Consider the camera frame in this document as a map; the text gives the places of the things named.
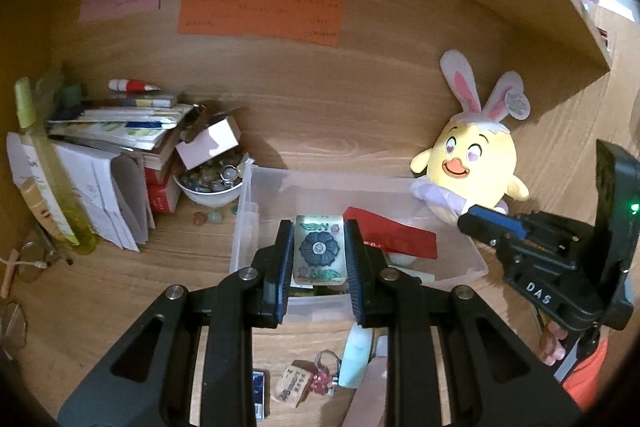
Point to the pale teal tube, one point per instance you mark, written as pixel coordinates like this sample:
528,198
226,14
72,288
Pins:
355,357

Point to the orange sticky note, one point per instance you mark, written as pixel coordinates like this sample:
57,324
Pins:
311,21

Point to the wooden tag keychain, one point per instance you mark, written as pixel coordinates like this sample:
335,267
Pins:
292,386

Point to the red white marker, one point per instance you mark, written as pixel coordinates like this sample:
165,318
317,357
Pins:
127,85

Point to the eyeglasses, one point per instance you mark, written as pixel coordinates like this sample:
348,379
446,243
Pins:
37,258

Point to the small white cardboard box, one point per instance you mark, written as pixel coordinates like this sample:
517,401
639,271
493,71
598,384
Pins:
216,139

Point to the white tape roll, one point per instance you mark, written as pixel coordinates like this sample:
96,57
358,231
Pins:
401,260

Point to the pink cream tube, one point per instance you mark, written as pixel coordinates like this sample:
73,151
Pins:
369,401

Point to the small dark blue box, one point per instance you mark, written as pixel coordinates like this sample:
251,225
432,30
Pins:
261,394

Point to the folded white paper booklet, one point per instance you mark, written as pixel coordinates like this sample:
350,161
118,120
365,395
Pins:
109,187

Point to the green glass bottle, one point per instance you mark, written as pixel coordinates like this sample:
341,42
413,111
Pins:
307,291

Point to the red foil pouch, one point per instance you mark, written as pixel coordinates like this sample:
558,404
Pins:
391,236

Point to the yellow spray bottle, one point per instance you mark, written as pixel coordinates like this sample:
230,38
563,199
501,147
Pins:
50,176

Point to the wooden stick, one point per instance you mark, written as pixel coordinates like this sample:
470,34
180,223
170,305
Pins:
9,267

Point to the stack of books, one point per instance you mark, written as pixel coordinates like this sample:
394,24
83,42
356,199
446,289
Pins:
152,131

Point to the yellow chick plush toy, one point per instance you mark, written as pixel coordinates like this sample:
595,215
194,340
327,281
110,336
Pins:
474,157

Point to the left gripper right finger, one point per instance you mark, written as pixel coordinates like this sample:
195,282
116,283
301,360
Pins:
449,354

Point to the clear plastic storage bin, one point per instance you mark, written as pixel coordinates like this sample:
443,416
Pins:
413,223

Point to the person's right hand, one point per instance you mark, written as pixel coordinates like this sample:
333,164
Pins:
551,345

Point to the white bowl of stones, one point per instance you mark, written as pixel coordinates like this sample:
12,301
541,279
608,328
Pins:
217,181

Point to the mahjong tile soap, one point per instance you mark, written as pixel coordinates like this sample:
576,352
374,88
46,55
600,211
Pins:
319,251

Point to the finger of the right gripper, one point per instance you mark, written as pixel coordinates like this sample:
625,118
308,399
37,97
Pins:
490,226

